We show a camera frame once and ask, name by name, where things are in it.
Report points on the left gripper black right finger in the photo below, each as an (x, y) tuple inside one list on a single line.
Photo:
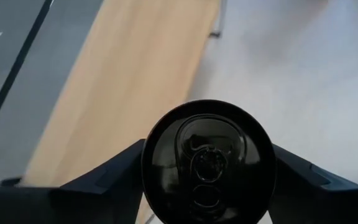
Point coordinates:
[(322, 202)]

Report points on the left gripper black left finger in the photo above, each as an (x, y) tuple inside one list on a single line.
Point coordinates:
[(73, 202)]

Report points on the wooden shelf with black frame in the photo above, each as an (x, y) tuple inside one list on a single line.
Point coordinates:
[(135, 77)]

